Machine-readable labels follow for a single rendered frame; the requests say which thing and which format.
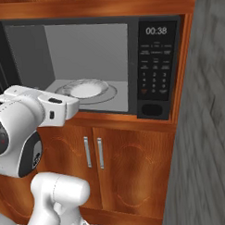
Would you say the wooden cabinet housing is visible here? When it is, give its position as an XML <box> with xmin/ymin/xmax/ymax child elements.
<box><xmin>0</xmin><ymin>0</ymin><xmax>203</xmax><ymax>142</ymax></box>

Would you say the glass microwave turntable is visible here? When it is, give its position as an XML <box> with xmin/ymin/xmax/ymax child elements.
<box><xmin>45</xmin><ymin>76</ymin><xmax>119</xmax><ymax>107</ymax></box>

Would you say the grey wooden side panel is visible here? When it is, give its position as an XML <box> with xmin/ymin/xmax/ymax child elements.
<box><xmin>151</xmin><ymin>0</ymin><xmax>225</xmax><ymax>225</ymax></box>

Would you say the wooden cupboard door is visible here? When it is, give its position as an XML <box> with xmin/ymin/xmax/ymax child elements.
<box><xmin>92</xmin><ymin>123</ymin><xmax>181</xmax><ymax>223</ymax></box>
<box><xmin>0</xmin><ymin>172</ymin><xmax>44</xmax><ymax>225</ymax></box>
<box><xmin>35</xmin><ymin>121</ymin><xmax>103</xmax><ymax>214</ymax></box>

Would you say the silver cupboard door handle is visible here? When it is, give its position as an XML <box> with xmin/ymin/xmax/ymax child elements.
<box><xmin>83</xmin><ymin>136</ymin><xmax>93</xmax><ymax>169</ymax></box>
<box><xmin>96</xmin><ymin>136</ymin><xmax>106</xmax><ymax>170</ymax></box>

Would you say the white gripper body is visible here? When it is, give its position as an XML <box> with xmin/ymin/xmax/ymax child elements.
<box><xmin>0</xmin><ymin>83</ymin><xmax>46</xmax><ymax>106</ymax></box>

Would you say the wooden drawer front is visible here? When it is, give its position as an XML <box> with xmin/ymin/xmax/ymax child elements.
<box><xmin>78</xmin><ymin>203</ymin><xmax>164</xmax><ymax>225</ymax></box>

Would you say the black microwave oven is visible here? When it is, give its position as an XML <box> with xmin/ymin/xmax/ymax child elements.
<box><xmin>0</xmin><ymin>12</ymin><xmax>186</xmax><ymax>129</ymax></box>

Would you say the white plate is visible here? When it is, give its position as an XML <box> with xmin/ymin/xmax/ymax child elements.
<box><xmin>58</xmin><ymin>78</ymin><xmax>111</xmax><ymax>101</ymax></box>

